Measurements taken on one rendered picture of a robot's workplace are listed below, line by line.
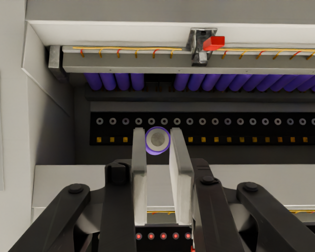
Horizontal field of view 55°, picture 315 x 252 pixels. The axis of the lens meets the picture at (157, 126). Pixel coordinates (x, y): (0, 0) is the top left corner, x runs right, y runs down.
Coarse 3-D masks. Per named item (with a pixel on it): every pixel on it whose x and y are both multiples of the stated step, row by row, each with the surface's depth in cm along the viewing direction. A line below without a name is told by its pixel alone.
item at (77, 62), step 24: (96, 48) 34; (120, 48) 34; (144, 48) 34; (168, 48) 34; (96, 72) 37; (120, 72) 37; (144, 72) 37; (168, 72) 37; (192, 72) 37; (216, 72) 37; (240, 72) 37; (264, 72) 37; (288, 72) 37; (312, 72) 37
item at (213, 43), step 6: (210, 36) 26; (216, 36) 25; (222, 36) 25; (204, 42) 28; (210, 42) 25; (216, 42) 25; (222, 42) 25; (198, 48) 32; (204, 48) 28; (210, 48) 28; (216, 48) 28; (198, 54) 32; (204, 54) 32; (204, 60) 32
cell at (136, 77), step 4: (132, 76) 40; (136, 76) 39; (140, 76) 40; (132, 80) 41; (136, 80) 40; (140, 80) 41; (132, 84) 43; (136, 84) 42; (140, 84) 42; (136, 88) 44; (140, 88) 44
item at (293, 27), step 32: (32, 0) 30; (64, 0) 31; (96, 0) 31; (128, 0) 31; (160, 0) 31; (192, 0) 31; (224, 0) 31; (256, 0) 31; (288, 0) 32; (32, 32) 31; (64, 32) 32; (96, 32) 32; (128, 32) 32; (160, 32) 32; (224, 32) 32; (256, 32) 32; (288, 32) 33; (32, 64) 31; (64, 96) 44
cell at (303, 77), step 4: (300, 76) 40; (304, 76) 40; (308, 76) 40; (292, 80) 42; (296, 80) 42; (300, 80) 41; (304, 80) 41; (288, 84) 44; (292, 84) 43; (296, 84) 43; (300, 84) 43; (284, 88) 45; (288, 88) 44; (292, 88) 44
